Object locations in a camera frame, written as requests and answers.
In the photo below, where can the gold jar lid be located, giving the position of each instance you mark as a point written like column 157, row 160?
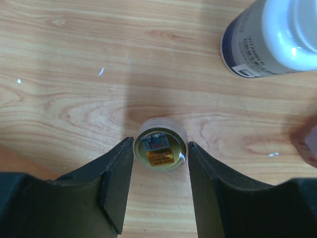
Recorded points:
column 161, row 145

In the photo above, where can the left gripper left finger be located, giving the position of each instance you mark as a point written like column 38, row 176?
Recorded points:
column 89, row 202

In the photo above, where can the white pill bottle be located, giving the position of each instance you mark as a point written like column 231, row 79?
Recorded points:
column 272, row 37

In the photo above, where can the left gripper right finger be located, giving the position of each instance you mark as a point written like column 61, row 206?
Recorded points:
column 229, row 204

